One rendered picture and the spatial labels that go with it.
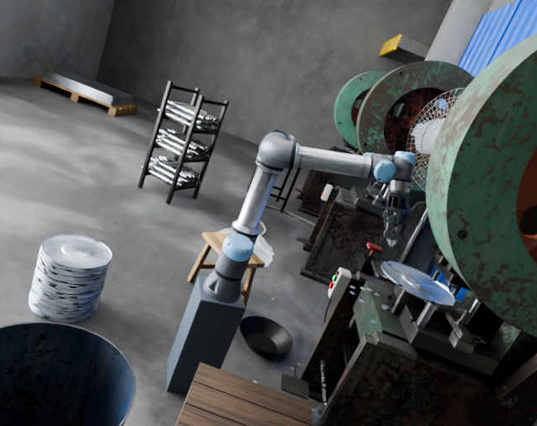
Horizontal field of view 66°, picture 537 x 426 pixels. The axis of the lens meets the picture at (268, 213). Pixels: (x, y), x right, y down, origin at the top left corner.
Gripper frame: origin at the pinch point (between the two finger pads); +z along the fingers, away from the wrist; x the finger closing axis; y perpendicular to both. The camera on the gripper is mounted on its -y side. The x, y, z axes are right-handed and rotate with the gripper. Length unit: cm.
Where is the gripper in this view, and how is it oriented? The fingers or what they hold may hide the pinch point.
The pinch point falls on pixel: (392, 243)
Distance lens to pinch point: 170.0
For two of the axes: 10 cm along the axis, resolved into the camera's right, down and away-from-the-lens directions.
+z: -1.3, 9.8, 1.1
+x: 7.7, 1.8, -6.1
